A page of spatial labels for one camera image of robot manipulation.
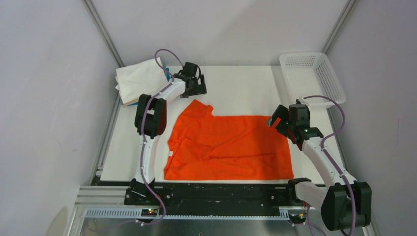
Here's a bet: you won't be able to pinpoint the orange t-shirt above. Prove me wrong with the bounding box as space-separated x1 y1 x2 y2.
164 100 294 181

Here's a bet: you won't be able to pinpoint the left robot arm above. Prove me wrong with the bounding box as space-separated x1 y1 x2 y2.
130 62 207 205

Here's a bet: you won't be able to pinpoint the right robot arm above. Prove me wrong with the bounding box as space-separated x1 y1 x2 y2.
267 104 372 231

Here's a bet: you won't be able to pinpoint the white plastic basket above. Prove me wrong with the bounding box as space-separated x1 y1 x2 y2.
279 52 346 104

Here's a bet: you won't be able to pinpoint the white folded t-shirt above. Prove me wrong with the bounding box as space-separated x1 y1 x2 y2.
115 57 168 105

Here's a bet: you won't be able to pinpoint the beige folded t-shirt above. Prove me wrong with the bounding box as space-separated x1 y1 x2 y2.
124 100 138 106

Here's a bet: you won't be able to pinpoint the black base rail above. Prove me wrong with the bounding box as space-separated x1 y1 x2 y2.
92 177 307 219

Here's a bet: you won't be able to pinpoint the aluminium frame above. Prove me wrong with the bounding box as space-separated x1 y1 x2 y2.
63 0 380 236

